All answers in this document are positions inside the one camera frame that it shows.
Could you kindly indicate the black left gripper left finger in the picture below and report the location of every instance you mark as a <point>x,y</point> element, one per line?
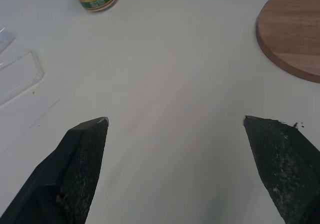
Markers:
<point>75,164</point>

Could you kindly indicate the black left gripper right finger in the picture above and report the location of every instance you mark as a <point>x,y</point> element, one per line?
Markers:
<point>282,169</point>

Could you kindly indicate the clear plastic tray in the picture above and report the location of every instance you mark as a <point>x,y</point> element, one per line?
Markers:
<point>17,76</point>

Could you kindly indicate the round wooden base disc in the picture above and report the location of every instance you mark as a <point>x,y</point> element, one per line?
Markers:
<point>293,32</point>

